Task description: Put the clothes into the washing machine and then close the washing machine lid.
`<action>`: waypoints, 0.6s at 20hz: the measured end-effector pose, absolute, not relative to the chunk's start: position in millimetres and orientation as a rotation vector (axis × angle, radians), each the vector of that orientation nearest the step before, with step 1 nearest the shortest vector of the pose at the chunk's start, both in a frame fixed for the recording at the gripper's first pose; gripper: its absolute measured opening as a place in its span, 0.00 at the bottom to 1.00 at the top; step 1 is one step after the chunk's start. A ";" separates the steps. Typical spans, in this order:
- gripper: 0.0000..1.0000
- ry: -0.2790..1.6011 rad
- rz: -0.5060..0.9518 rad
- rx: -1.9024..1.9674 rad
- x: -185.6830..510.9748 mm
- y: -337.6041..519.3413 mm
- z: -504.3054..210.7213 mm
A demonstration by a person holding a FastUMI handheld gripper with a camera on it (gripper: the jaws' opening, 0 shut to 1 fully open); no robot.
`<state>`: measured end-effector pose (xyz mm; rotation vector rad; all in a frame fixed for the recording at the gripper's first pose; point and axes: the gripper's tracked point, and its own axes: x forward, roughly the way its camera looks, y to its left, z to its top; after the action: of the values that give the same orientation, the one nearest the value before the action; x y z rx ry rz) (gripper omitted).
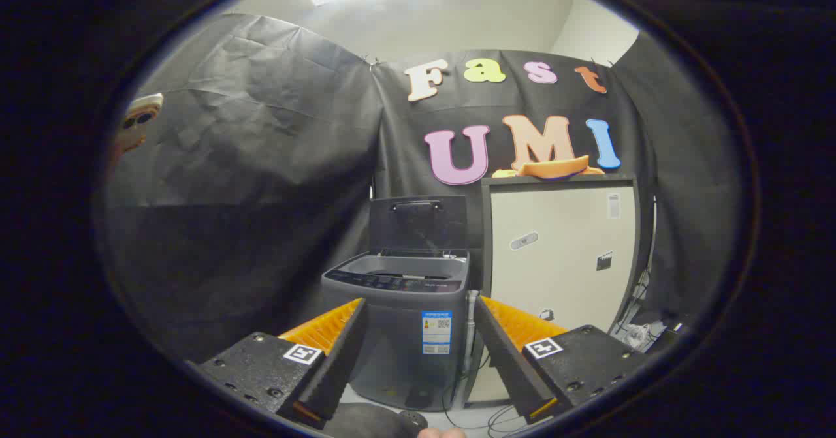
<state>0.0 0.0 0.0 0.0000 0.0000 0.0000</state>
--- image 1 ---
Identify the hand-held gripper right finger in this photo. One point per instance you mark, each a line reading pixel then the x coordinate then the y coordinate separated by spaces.
pixel 506 359

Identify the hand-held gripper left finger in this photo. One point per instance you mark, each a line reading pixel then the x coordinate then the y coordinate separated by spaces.
pixel 339 359

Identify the grey washing machine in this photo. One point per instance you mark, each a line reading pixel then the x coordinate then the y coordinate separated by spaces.
pixel 392 340

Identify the yellow polo shirt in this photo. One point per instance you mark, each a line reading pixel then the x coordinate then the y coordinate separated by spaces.
pixel 555 167

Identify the white cabinet with grey top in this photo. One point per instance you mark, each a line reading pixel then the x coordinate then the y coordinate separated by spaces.
pixel 562 268

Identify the black backdrop cloth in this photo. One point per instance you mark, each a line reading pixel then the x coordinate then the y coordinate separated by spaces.
pixel 261 164

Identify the smartphone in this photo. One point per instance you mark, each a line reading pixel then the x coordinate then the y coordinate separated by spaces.
pixel 138 119

